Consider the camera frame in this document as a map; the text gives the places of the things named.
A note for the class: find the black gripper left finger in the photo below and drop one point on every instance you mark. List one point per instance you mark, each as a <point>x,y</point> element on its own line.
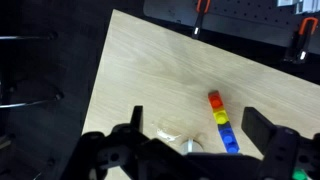
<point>136,116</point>

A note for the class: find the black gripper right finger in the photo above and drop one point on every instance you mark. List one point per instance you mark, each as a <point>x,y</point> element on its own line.
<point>256,128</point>

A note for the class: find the red yellow blue block stack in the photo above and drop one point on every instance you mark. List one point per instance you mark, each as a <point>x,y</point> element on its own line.
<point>220,116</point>

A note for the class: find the silver metal object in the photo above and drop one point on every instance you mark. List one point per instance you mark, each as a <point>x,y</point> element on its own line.
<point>190,146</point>

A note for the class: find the orange and black clamp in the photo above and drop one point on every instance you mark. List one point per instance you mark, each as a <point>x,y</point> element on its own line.
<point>201,20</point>
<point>301,40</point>

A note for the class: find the black office chair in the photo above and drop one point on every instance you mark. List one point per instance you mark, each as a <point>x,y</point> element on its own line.
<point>33,102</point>

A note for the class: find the black perforated board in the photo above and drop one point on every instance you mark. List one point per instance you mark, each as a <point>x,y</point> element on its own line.
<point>246,20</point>

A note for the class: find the aluminium bracket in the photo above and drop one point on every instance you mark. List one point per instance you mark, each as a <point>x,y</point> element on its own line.
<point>285,2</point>

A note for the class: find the ribbed aluminium rail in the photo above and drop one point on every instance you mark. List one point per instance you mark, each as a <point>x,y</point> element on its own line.
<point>308,5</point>

